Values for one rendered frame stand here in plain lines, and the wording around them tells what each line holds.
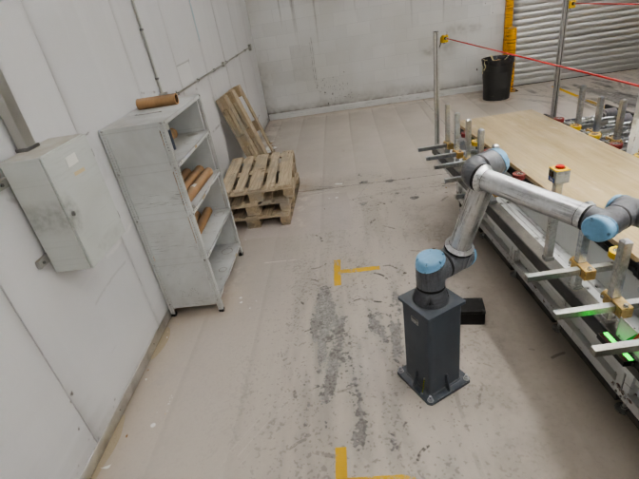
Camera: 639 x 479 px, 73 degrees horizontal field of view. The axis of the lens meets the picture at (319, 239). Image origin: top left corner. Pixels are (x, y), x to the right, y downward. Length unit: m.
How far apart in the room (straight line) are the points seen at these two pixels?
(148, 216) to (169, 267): 0.44
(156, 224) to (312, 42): 6.46
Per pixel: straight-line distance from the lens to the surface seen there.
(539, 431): 2.68
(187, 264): 3.44
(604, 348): 1.89
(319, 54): 9.16
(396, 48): 9.24
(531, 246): 2.72
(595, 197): 2.88
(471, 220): 2.17
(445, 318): 2.40
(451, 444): 2.56
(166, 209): 3.25
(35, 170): 2.38
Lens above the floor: 2.09
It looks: 29 degrees down
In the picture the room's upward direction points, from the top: 9 degrees counter-clockwise
